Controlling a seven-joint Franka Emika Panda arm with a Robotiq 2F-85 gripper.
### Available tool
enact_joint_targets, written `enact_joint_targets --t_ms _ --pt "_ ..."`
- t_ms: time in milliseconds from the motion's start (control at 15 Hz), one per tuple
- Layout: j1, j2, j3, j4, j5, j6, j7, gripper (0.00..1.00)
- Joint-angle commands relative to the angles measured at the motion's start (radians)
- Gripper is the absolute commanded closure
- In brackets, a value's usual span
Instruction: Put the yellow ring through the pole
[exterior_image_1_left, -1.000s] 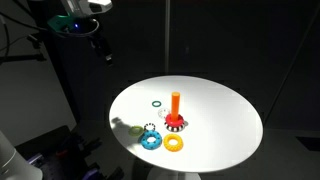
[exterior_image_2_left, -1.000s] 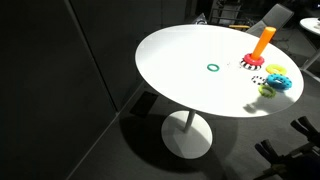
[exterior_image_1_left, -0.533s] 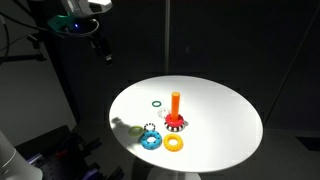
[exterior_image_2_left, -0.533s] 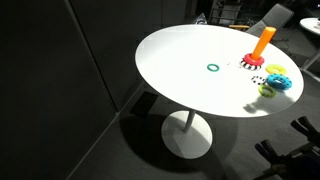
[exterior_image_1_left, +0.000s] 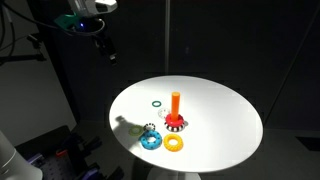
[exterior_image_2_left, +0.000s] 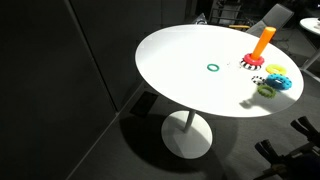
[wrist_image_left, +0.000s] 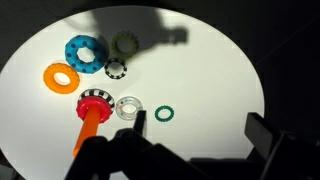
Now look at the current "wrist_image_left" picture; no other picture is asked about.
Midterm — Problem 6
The small teal green ring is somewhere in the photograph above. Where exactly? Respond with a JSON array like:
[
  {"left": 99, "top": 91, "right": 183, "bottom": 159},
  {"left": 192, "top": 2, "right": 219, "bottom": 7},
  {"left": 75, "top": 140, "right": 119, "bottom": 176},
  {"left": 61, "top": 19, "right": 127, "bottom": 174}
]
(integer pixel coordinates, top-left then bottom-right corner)
[{"left": 154, "top": 105, "right": 175, "bottom": 123}]

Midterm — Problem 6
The yellow orange bumpy ring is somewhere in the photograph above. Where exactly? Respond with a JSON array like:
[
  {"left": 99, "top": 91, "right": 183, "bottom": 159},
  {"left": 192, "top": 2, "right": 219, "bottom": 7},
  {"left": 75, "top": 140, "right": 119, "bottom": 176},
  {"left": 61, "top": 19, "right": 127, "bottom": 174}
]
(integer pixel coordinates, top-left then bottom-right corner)
[{"left": 42, "top": 62, "right": 81, "bottom": 95}]

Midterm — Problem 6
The small black white checkered ring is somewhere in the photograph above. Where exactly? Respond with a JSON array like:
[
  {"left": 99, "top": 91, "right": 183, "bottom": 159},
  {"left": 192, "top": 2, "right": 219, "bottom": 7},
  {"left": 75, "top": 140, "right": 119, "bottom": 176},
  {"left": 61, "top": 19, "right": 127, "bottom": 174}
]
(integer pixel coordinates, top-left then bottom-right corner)
[{"left": 104, "top": 57, "right": 128, "bottom": 80}]

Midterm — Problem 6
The clear ring with coloured beads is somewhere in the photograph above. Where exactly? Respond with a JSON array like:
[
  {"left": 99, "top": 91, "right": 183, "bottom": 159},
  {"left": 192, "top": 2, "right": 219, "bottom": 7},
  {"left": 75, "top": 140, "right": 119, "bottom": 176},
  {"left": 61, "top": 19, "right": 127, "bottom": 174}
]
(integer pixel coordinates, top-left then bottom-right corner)
[{"left": 115, "top": 96, "right": 144, "bottom": 122}]

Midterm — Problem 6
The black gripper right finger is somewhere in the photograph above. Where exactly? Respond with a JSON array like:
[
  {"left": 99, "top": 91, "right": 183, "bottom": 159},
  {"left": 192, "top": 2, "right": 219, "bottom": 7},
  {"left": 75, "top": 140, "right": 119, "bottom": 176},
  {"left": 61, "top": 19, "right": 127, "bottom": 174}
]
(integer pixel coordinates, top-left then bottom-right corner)
[{"left": 244, "top": 112, "right": 320, "bottom": 180}]

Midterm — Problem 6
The olive green bumpy ring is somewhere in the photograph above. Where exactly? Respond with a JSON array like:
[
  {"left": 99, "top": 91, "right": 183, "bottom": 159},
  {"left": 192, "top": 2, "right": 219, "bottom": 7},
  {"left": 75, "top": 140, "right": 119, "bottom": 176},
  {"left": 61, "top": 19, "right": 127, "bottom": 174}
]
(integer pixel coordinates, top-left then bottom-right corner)
[{"left": 110, "top": 30, "right": 140, "bottom": 61}]

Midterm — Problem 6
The blue ring with dark dots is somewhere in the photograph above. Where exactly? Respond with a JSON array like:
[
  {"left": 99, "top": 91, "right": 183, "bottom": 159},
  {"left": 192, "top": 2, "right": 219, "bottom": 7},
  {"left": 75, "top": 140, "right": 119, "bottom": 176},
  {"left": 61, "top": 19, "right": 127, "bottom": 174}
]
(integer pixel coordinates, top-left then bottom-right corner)
[{"left": 64, "top": 34, "right": 110, "bottom": 75}]

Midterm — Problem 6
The orange pole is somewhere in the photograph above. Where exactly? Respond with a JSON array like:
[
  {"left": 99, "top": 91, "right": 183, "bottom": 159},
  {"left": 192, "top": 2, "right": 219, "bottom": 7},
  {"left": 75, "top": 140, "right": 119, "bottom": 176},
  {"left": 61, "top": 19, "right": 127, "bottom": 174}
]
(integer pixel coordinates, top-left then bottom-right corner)
[{"left": 72, "top": 105, "right": 103, "bottom": 159}]

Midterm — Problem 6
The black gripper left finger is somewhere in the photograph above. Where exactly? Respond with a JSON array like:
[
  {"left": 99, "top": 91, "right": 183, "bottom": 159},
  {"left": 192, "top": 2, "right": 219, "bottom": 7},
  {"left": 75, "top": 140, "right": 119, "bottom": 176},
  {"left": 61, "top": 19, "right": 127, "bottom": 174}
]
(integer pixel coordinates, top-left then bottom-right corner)
[{"left": 64, "top": 110, "right": 214, "bottom": 180}]

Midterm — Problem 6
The black white striped ring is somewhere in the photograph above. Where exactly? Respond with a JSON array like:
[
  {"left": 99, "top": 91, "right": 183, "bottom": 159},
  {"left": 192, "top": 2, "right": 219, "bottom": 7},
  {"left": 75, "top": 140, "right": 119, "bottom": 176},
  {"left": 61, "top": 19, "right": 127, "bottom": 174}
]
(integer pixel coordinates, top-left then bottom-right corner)
[{"left": 77, "top": 87, "right": 116, "bottom": 111}]

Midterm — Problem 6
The red ring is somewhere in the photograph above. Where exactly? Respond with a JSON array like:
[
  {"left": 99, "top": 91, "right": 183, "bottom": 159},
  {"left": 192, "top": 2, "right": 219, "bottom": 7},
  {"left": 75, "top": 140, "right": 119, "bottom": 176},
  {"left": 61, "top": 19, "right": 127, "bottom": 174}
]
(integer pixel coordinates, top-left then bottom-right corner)
[{"left": 75, "top": 96, "right": 112, "bottom": 124}]

